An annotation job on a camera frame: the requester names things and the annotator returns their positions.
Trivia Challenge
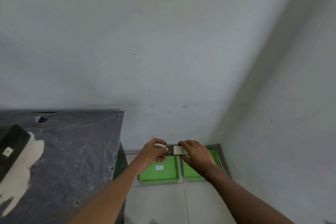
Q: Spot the person's right hand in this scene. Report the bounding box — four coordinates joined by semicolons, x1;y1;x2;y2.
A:
178;140;219;177

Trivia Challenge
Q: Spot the person's left hand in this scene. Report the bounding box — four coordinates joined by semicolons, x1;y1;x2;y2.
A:
136;138;169;167

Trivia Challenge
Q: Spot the grey metal part with label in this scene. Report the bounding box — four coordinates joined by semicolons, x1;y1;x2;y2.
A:
165;144;190;157

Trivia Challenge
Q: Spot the person's right forearm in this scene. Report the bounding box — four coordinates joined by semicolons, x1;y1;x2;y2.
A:
204;166;295;224

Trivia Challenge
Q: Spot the person's left forearm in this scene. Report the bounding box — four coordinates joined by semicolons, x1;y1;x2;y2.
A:
68;159;149;224

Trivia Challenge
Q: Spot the green plastic tray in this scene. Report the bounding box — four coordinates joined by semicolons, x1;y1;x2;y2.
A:
182;149;222;181
139;155;180;184

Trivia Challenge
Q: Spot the dark grey covered table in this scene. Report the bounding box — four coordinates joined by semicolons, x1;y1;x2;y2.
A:
0;110;129;224

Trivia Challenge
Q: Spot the black tray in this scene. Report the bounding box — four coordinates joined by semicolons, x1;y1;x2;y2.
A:
0;124;32;183

